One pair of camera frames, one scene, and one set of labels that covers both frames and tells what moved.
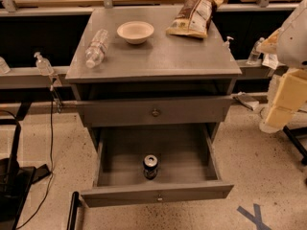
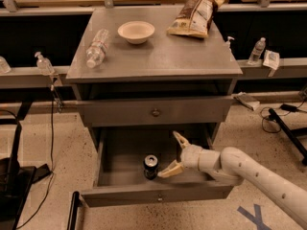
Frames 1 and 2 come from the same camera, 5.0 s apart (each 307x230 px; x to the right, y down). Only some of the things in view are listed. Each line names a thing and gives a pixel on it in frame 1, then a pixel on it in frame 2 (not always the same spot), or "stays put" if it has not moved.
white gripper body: [294, 43] -> [191, 157]
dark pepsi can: [151, 166] stays put
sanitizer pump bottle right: [225, 45] stays put
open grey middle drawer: [145, 164] stays put
